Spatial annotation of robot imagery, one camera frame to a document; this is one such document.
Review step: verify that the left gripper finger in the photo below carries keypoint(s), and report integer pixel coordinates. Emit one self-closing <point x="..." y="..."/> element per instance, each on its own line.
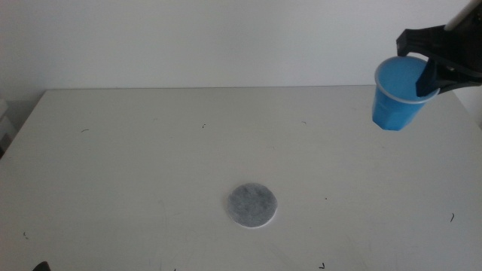
<point x="42" y="267"/>

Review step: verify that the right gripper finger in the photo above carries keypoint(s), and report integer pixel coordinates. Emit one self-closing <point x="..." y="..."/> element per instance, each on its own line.
<point x="427" y="81"/>
<point x="459" y="82"/>

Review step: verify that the blue plastic cup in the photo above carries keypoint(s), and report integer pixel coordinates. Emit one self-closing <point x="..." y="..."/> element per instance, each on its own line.
<point x="391" y="109"/>

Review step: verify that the round grey felt cup mat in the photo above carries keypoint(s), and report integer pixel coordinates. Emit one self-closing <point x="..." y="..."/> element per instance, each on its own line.
<point x="251" y="205"/>

